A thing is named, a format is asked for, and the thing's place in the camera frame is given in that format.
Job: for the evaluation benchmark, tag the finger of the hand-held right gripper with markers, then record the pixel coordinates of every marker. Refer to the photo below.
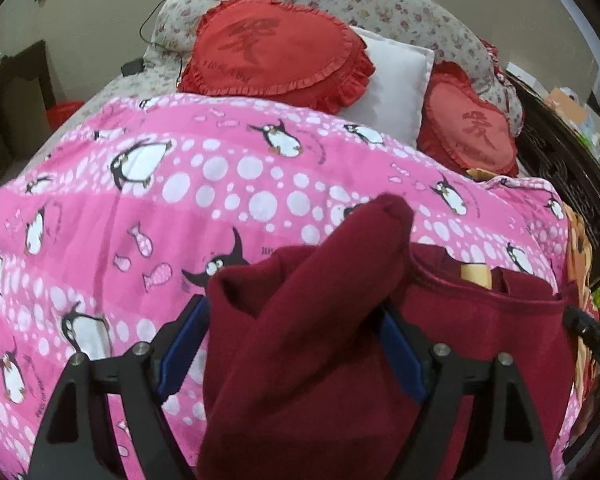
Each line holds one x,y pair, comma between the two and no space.
582,327

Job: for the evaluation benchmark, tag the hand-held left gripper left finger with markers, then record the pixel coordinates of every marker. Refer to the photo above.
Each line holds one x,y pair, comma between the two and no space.
180,355

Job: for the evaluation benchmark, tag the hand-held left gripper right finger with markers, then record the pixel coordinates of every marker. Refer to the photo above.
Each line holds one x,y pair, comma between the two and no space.
402,355

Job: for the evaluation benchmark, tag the maroon sweater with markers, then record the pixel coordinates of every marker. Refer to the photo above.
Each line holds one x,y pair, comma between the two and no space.
330,360

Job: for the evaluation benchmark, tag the pink penguin blanket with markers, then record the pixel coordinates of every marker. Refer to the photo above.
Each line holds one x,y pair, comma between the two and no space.
105,220

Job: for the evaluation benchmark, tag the cardboard box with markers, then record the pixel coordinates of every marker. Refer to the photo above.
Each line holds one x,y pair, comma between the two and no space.
565,102

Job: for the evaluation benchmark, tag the small red heart pillow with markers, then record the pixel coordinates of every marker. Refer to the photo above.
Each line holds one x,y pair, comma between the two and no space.
467,125

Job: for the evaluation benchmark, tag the red plastic basin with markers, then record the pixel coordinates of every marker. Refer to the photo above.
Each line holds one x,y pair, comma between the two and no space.
64,112

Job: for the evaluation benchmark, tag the white pillow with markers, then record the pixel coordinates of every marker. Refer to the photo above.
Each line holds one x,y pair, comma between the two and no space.
392,85

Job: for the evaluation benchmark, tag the floral bed sheet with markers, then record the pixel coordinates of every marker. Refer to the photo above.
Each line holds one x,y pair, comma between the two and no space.
130,85

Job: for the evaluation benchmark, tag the black power adapter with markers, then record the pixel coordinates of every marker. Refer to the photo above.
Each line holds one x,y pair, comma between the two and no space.
131,67

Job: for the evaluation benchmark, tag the dark wooden cabinet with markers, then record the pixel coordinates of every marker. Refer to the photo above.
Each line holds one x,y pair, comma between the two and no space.
25,100

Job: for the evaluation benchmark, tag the large red heart pillow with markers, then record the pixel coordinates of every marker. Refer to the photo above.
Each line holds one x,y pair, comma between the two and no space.
270,45

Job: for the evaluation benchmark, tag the dark carved wooden bed frame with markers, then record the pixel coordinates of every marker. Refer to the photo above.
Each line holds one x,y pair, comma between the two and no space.
565,170

